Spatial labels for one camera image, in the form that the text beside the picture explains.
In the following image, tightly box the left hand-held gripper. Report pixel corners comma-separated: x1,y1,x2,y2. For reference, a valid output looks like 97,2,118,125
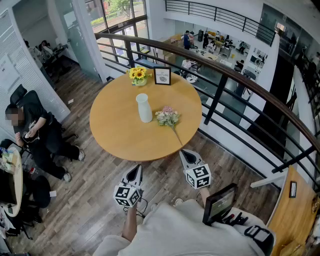
113,164,145,208

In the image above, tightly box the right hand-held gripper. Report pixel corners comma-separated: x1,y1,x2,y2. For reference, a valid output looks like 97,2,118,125
178,148,212,190

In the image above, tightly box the pink and white flowers bunch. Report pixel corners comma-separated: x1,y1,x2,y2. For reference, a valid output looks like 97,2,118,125
154,105,184,147

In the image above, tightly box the white ribbed vase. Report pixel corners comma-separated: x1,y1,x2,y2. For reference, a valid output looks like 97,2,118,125
135,93,153,124

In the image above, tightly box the person's right forearm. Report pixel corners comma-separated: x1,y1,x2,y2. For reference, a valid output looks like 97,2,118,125
198,186,211,209

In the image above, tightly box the person's left forearm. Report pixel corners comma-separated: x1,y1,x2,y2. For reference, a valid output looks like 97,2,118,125
121,202,139,242

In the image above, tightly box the round wooden table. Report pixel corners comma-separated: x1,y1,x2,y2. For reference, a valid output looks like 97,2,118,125
89,70,203,162

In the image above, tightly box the black tablet screen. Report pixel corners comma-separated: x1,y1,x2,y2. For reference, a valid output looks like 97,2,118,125
202,182,238,227

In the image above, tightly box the black railing with wooden handrail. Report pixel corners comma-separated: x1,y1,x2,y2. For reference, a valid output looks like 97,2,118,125
94,32,320,193

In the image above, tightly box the person's grey sweatshirt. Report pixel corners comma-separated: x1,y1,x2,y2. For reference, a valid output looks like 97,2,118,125
92,198,276,256

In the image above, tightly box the white plank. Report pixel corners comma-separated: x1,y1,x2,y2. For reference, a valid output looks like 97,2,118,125
250,172,287,189

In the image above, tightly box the black framed picture sign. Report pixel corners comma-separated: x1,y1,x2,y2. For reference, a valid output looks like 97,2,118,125
153,66,172,86

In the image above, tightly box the black bag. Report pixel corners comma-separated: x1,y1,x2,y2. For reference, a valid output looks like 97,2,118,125
31,174,52,209

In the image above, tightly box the sunflower arrangement in pot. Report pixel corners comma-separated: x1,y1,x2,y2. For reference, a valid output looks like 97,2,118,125
125,66,153,87

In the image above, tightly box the small black framed sign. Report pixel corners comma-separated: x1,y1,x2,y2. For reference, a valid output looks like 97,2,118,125
288,181,298,199

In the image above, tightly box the white oval table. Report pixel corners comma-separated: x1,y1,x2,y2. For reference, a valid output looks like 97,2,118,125
0,146,24,218

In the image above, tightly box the black monitor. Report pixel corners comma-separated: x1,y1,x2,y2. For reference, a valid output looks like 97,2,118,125
0,169,18,206

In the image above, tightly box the black office chair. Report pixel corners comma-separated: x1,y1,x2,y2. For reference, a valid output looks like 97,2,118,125
9,84,42,108

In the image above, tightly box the black balcony railing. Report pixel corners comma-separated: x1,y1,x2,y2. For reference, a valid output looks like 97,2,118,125
164,0,276,47

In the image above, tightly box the black cable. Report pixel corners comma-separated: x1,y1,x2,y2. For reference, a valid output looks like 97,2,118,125
124,198,149,218

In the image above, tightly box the black clamp mount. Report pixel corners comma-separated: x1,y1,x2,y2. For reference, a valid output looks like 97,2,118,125
221,211,249,227

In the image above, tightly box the black and grey strap buckle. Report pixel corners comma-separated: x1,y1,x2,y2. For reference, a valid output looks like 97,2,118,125
243,224,275,256

